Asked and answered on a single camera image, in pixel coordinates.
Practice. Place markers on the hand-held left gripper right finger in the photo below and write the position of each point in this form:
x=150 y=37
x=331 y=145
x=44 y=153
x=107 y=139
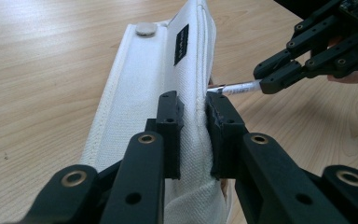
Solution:
x=225 y=137

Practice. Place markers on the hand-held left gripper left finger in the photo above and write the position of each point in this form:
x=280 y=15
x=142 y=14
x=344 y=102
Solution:
x=167 y=133

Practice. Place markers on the clear pen with white grip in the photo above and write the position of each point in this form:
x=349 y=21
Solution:
x=239 y=88

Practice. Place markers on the white fabric pencil case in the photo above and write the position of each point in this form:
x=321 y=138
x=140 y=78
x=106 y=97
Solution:
x=136 y=77

